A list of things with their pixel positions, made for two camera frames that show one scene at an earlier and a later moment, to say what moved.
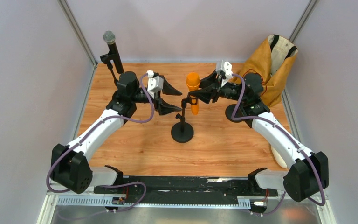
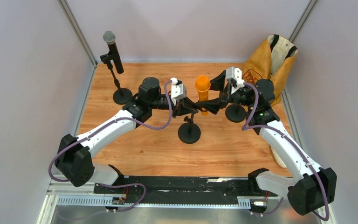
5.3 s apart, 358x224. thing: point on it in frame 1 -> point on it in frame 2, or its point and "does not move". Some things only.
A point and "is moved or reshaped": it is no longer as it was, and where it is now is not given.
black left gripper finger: (168, 89) -> (187, 102)
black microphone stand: (238, 113) does not move
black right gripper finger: (204, 95) -> (212, 105)
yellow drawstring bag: (271, 59) does not move
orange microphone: (193, 80) is moved or reshaped
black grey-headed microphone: (109, 37) does not move
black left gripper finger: (165, 108) -> (187, 111)
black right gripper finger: (209, 80) -> (217, 83)
